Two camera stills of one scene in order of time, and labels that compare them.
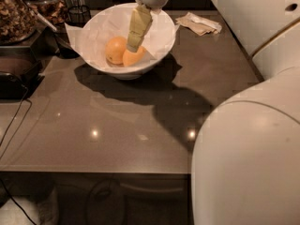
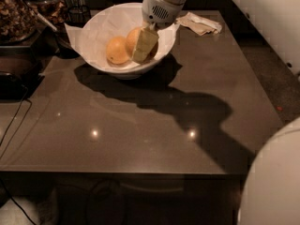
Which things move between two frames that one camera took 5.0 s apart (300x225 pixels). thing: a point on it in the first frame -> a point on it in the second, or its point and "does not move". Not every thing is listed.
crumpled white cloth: x=198 y=24 does not move
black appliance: x=20 y=72 does not move
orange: x=130 y=57 -> x=131 y=41
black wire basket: x=78 y=16 does not move
